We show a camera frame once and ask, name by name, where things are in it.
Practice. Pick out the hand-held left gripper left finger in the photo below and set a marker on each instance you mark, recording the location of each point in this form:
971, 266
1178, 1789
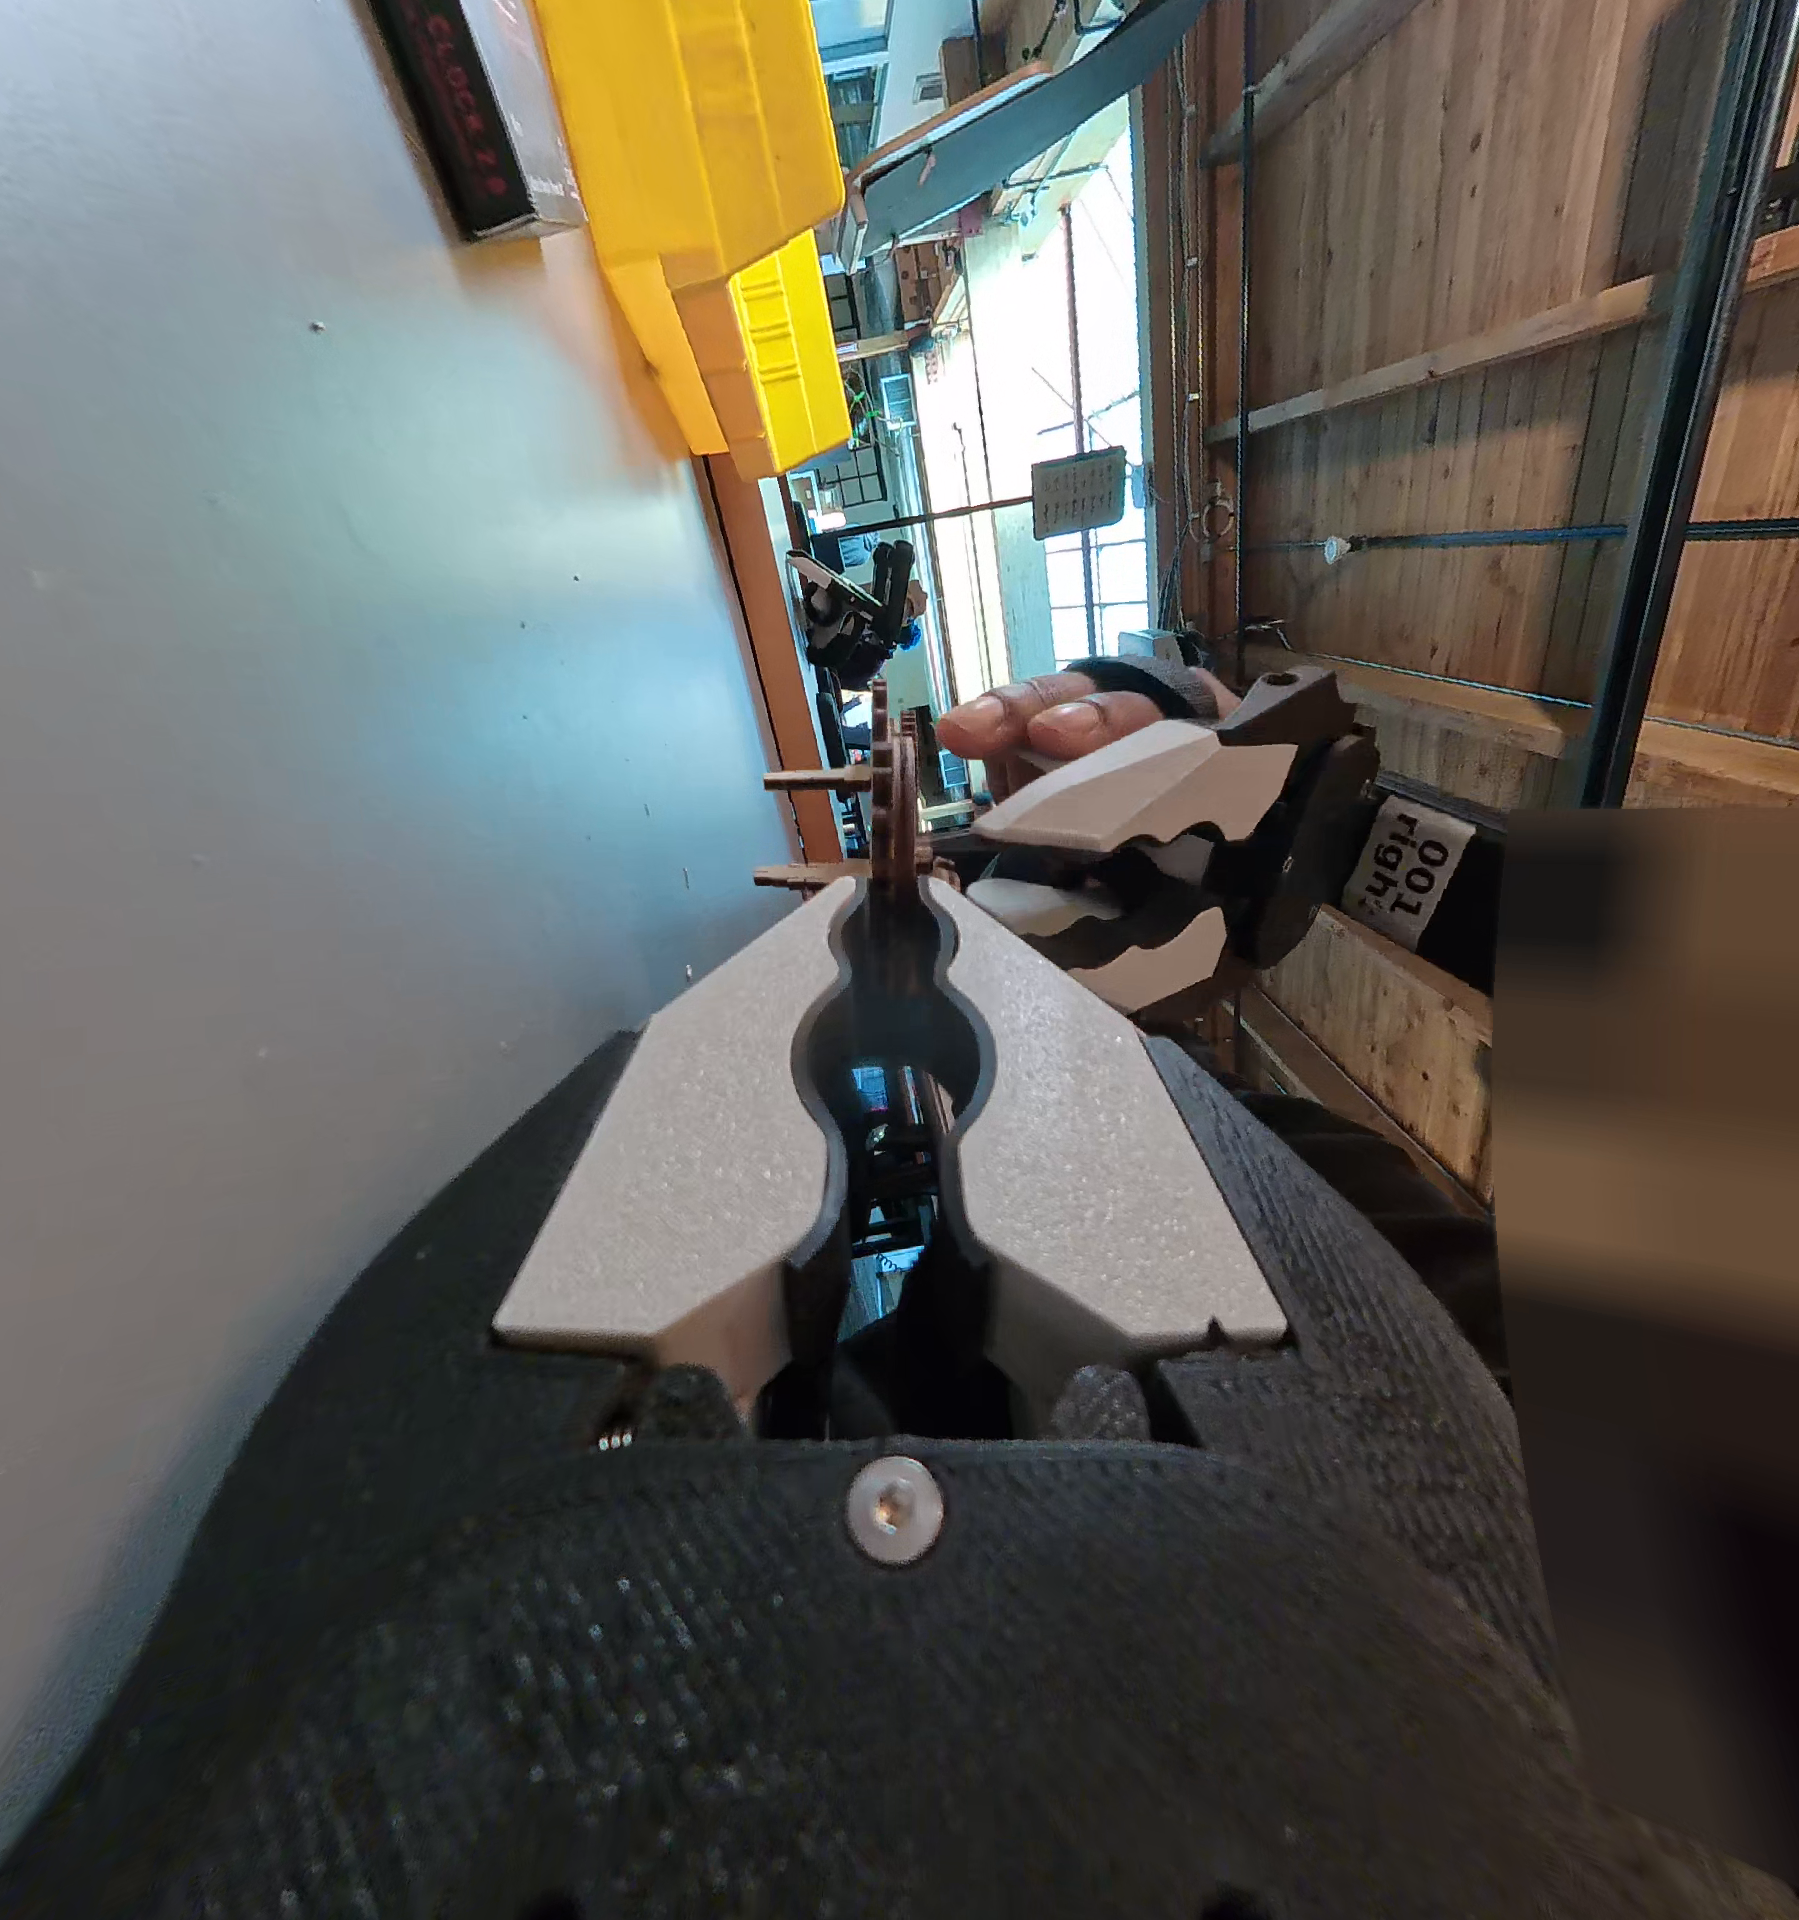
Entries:
675, 1185

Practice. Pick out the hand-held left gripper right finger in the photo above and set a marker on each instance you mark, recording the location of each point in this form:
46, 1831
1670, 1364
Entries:
1123, 1185

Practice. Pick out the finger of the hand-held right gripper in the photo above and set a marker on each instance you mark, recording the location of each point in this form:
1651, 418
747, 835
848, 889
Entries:
1162, 962
1139, 789

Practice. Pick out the small wooden pinion gear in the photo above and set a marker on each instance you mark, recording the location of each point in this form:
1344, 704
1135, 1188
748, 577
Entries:
954, 860

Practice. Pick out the wooden gear assembly with pegs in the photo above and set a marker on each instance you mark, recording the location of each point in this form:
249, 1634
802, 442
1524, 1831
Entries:
892, 810

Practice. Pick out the person's right hand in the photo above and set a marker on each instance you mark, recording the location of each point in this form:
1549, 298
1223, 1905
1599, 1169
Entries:
1062, 713

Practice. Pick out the person's black printed hoodie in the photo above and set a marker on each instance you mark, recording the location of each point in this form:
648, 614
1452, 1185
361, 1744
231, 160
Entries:
1364, 1200

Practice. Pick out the sign on black pole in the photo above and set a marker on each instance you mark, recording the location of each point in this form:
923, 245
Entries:
1078, 492

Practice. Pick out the wood-edged grey table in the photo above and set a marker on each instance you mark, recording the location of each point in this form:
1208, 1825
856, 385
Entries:
771, 646

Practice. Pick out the yellow plastic bin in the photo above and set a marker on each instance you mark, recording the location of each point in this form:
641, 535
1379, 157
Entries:
689, 149

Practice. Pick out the black puzzle box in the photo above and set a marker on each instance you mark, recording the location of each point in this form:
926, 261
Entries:
477, 105

